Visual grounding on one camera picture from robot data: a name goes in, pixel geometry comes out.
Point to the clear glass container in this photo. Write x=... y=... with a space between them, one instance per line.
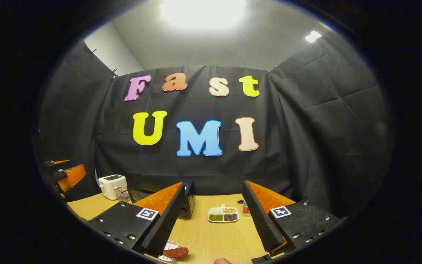
x=121 y=194

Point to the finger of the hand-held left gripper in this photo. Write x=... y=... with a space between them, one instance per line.
x=55 y=163
x=73 y=176

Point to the black electric oven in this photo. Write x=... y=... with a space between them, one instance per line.
x=189 y=205

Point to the white toaster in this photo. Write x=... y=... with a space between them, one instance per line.
x=110 y=185

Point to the red grilled meat piece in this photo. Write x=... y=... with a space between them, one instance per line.
x=176 y=252

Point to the small ceiling light panel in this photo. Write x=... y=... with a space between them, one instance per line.
x=313 y=36

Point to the white ridged plate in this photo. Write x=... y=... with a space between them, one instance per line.
x=171 y=244

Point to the black backdrop cloth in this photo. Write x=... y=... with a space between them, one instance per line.
x=306 y=128

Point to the white divided dish of beans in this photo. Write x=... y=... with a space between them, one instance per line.
x=223 y=212

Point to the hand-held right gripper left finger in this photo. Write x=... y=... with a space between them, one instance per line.
x=163 y=223

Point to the large ceiling light panel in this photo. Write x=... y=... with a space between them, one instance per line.
x=203 y=13

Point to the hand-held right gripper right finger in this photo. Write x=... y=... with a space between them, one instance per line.
x=264 y=220

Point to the clear plastic bottle red label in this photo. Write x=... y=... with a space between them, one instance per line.
x=246 y=209

